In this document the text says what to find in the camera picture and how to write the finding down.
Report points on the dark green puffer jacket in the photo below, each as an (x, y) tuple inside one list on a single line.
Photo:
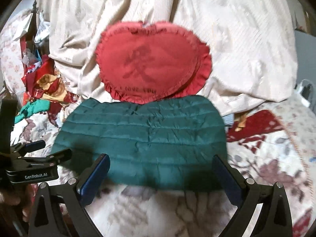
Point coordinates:
[(165, 145)]

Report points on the white power strip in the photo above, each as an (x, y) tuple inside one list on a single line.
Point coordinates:
[(305, 89)]

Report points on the light blue folded cloth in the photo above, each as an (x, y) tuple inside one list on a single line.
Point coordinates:
[(228, 121)]

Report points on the floral red cream blanket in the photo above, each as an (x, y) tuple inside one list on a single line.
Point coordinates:
[(273, 142)]

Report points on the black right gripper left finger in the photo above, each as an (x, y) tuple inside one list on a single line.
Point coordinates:
[(46, 216)]

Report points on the beige patterned quilt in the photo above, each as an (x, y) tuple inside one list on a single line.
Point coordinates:
[(252, 44)]

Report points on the red gold patterned cloth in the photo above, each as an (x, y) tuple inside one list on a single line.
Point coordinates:
[(43, 82)]

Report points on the red heart-shaped pillow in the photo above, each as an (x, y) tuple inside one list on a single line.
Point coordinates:
[(142, 63)]

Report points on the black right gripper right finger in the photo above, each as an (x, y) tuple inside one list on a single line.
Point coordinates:
[(275, 216)]

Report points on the white floral pink fabric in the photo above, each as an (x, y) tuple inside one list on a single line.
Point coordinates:
[(12, 68)]

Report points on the person's left hand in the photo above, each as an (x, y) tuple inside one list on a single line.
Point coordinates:
[(19, 195)]

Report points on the teal green garment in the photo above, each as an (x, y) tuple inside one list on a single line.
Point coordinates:
[(31, 108)]

